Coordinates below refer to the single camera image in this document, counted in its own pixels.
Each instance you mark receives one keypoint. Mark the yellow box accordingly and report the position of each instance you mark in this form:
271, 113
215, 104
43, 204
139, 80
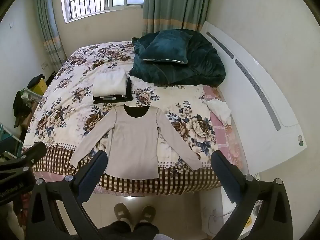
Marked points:
41, 88

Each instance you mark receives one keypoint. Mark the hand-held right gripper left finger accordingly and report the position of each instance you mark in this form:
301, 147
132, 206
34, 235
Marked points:
96, 173

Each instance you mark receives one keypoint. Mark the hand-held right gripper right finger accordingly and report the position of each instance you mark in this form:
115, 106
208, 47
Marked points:
225, 176

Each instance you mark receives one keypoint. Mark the white folded garment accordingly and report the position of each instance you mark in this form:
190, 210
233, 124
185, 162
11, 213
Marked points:
110, 82

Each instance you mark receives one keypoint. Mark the brown cardboard box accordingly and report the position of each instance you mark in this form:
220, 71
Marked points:
30, 116

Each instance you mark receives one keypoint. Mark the green curtain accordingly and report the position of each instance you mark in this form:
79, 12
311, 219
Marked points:
50, 25
175, 5

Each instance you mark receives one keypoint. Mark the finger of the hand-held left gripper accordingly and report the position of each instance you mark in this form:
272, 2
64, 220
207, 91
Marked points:
35, 152

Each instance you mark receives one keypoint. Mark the brown fuzzy slipper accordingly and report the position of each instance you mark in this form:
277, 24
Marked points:
122, 213
147, 213

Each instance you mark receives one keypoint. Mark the white wall socket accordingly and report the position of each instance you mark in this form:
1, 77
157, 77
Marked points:
44, 65

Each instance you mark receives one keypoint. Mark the teal plush blanket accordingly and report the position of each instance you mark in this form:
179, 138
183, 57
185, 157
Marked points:
202, 65

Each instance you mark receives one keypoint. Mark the clear plastic storage box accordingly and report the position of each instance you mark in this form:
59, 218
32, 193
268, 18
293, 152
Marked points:
33, 96

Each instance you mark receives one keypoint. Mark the teal plush pillow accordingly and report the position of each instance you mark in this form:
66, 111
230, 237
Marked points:
165, 47

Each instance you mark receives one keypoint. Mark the green metal rack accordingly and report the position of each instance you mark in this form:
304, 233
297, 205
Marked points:
7, 137

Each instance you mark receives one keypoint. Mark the small white crumpled cloth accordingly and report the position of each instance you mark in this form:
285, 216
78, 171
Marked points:
220, 110

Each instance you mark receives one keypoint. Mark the black hat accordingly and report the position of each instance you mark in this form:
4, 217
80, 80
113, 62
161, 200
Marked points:
35, 80

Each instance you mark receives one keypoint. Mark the person's dark trousers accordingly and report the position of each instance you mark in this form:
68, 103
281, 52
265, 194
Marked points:
117, 231

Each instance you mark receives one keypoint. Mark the black bag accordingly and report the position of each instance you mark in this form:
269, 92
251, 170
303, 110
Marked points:
21, 107

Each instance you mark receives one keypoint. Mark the pink checked sheet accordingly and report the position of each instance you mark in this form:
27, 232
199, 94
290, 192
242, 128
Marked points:
228, 140

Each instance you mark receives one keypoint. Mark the white headboard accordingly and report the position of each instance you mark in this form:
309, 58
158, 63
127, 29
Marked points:
250, 110

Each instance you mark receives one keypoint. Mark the beige long-sleeve shirt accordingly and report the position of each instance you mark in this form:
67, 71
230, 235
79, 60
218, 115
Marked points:
135, 145

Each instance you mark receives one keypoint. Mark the floral bedspread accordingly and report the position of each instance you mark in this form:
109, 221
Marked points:
75, 97

